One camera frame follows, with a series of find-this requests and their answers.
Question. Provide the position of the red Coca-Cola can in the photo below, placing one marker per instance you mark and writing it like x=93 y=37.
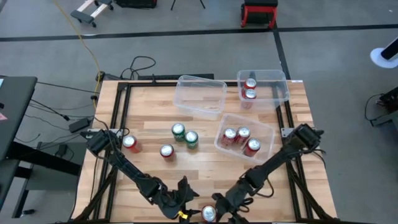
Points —
x=209 y=213

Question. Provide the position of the small black floor object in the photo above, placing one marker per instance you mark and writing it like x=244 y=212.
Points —
x=28 y=212

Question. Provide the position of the black tripod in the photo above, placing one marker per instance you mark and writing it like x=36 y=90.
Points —
x=202 y=3

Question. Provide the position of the clear plastic bin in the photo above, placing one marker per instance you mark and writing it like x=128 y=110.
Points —
x=199 y=96
x=262 y=127
x=270 y=85

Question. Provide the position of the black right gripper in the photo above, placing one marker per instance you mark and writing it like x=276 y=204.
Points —
x=236 y=199

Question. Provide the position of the pink sticker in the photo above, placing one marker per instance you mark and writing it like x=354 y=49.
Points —
x=2 y=116

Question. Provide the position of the black equipment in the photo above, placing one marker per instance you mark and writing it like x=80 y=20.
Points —
x=390 y=101

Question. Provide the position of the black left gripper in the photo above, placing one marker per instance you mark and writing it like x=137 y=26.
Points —
x=169 y=205

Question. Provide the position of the long black bar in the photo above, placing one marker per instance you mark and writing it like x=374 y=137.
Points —
x=175 y=76

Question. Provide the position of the small yellow tag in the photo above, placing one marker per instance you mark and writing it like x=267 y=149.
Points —
x=183 y=214

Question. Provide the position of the green Sprite can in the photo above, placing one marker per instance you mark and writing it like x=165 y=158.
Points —
x=191 y=137
x=178 y=129

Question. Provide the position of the red and black cart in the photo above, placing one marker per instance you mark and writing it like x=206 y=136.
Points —
x=258 y=15

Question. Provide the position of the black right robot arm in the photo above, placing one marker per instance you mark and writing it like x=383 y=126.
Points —
x=273 y=161

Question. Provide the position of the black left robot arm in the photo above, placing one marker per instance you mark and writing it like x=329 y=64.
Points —
x=127 y=165

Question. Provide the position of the black aluminium table frame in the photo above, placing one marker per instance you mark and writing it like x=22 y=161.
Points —
x=149 y=84

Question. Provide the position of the black power adapter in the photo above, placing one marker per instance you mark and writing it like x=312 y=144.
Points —
x=79 y=125
x=61 y=150

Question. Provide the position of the black power strip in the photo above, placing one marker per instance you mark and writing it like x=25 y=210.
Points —
x=107 y=76

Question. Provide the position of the grey wheeled dolly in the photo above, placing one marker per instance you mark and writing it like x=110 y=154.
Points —
x=90 y=11

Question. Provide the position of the black post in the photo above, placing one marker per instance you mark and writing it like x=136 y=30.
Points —
x=391 y=51

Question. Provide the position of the black case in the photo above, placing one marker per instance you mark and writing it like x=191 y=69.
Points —
x=136 y=3

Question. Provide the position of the red soda can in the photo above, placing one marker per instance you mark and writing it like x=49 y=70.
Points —
x=130 y=141
x=229 y=133
x=243 y=132
x=253 y=144
x=167 y=151
x=250 y=83
x=250 y=95

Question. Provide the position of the white round base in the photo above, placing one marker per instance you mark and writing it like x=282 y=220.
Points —
x=377 y=59

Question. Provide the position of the black desk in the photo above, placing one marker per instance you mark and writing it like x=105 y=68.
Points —
x=15 y=105

